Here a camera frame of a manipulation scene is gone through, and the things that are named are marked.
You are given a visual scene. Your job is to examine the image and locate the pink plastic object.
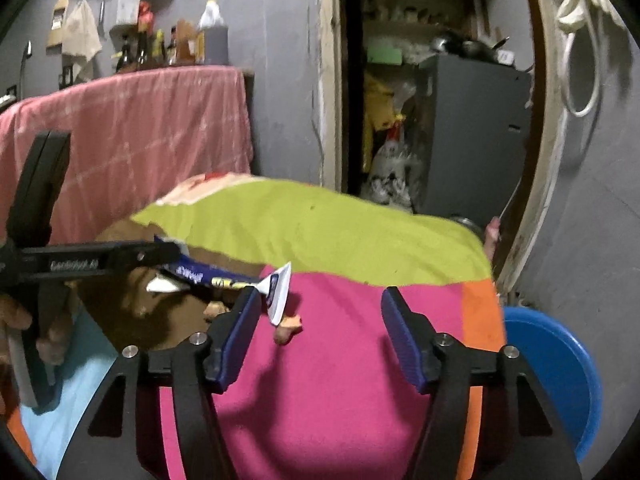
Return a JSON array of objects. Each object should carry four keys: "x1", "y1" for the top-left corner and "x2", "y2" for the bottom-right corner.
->
[{"x1": 482, "y1": 216, "x2": 502, "y2": 261}]

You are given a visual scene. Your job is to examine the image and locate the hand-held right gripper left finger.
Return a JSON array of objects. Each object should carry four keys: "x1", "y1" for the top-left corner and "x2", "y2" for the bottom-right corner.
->
[{"x1": 55, "y1": 285, "x2": 263, "y2": 480}]

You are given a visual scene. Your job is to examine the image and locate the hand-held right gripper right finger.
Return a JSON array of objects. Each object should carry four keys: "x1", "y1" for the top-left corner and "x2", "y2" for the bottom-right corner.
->
[{"x1": 381, "y1": 286, "x2": 583, "y2": 480}]

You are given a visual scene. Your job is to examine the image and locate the white shower hose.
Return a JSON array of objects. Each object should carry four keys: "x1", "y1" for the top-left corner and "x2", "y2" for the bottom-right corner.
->
[{"x1": 556, "y1": 0, "x2": 603, "y2": 118}]

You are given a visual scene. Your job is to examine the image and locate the tall dark glass bottle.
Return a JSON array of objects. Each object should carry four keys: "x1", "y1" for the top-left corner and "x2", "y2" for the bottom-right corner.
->
[{"x1": 135, "y1": 30, "x2": 151, "y2": 69}]

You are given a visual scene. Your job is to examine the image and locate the white rubber gloves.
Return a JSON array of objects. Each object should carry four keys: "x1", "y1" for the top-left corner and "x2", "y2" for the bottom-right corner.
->
[{"x1": 590, "y1": 0, "x2": 628, "y2": 31}]

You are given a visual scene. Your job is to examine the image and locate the white printed plastic bag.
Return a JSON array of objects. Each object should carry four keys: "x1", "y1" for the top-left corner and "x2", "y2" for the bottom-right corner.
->
[{"x1": 370, "y1": 125, "x2": 416, "y2": 206}]

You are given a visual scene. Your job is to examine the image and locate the colourful patchwork blanket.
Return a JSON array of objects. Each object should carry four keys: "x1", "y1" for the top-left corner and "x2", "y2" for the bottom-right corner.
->
[{"x1": 17, "y1": 172, "x2": 506, "y2": 480}]

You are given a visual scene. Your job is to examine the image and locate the white utensil holder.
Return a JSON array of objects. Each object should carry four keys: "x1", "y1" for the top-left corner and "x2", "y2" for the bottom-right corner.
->
[{"x1": 110, "y1": 0, "x2": 141, "y2": 29}]

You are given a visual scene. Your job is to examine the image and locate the green box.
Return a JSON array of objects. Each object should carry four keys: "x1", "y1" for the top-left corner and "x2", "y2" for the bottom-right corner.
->
[{"x1": 367, "y1": 45, "x2": 404, "y2": 65}]

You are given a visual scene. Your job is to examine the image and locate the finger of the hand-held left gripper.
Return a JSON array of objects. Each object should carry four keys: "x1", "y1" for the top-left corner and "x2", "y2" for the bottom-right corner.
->
[{"x1": 116, "y1": 239, "x2": 182, "y2": 275}]

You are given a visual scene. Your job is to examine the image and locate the long blue wrapper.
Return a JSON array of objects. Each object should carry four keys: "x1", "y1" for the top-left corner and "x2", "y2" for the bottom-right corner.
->
[{"x1": 146, "y1": 237, "x2": 261, "y2": 295}]

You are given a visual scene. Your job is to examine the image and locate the wooden shelf unit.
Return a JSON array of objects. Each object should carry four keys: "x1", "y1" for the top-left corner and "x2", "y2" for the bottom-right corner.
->
[{"x1": 357, "y1": 0, "x2": 488, "y2": 66}]

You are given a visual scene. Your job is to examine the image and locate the person's left hand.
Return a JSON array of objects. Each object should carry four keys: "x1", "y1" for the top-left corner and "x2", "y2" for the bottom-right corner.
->
[{"x1": 0, "y1": 294, "x2": 68, "y2": 367}]

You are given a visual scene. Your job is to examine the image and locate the beige dish cloth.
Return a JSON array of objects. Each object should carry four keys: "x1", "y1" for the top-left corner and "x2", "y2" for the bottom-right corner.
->
[{"x1": 60, "y1": 0, "x2": 103, "y2": 69}]

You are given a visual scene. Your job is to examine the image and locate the black wok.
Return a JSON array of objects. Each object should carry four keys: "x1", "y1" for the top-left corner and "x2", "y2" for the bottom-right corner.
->
[{"x1": 432, "y1": 32, "x2": 511, "y2": 64}]

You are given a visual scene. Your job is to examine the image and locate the curved sink faucet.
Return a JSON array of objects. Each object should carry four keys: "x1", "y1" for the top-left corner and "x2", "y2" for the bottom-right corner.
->
[{"x1": 19, "y1": 40, "x2": 34, "y2": 96}]

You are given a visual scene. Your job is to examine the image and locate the yellow bag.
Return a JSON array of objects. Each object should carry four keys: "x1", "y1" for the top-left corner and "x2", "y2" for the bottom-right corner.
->
[{"x1": 364, "y1": 72, "x2": 406, "y2": 173}]

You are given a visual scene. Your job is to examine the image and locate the worn white door frame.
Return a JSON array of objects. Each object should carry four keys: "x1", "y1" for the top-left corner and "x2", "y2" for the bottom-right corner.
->
[{"x1": 315, "y1": 0, "x2": 576, "y2": 293}]

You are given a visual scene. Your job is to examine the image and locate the large dark oil jug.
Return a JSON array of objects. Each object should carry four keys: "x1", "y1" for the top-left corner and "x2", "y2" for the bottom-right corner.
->
[{"x1": 197, "y1": 0, "x2": 230, "y2": 65}]

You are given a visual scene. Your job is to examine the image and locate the white and blue wrapper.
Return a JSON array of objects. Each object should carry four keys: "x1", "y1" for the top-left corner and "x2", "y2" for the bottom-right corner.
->
[{"x1": 256, "y1": 261, "x2": 294, "y2": 327}]

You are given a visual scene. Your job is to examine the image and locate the blue plastic bucket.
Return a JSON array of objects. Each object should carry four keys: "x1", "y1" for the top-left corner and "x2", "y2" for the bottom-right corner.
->
[{"x1": 501, "y1": 306, "x2": 604, "y2": 465}]

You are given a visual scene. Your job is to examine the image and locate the brown paper packet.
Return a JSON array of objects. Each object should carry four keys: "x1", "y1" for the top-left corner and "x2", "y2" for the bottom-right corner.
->
[{"x1": 178, "y1": 20, "x2": 199, "y2": 64}]

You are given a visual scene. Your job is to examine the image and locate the pink checked cloth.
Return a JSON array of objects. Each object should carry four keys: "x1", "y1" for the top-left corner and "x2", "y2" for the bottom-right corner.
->
[{"x1": 0, "y1": 65, "x2": 253, "y2": 256}]

